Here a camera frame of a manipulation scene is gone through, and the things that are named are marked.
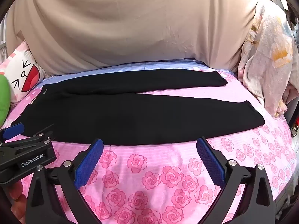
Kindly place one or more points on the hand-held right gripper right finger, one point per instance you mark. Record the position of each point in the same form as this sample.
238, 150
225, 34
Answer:
210, 161

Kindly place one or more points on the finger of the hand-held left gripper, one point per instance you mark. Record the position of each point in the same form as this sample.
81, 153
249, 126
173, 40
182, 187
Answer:
44, 134
14, 130

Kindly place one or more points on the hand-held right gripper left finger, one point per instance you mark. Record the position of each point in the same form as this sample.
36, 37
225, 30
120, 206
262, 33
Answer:
90, 163

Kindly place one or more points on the black pants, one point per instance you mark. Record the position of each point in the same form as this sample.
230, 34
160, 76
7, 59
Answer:
140, 116

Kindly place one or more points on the person's left hand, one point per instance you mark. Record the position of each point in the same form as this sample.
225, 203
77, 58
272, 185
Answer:
18, 198

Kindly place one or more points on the green plush toy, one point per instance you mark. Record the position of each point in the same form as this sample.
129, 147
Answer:
3, 98

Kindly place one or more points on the pink rose print bed sheet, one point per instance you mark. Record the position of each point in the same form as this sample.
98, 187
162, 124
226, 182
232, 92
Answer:
163, 168

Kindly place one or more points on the cartoon face pillow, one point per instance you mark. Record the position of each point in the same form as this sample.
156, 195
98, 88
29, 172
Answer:
21, 67

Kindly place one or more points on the silver grey cloth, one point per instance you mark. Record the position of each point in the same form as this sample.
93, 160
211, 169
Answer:
2, 44

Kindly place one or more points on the pale floral blanket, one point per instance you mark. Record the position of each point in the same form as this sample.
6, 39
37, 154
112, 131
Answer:
264, 63

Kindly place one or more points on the beige curtain cloth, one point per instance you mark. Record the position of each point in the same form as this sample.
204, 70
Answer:
116, 28

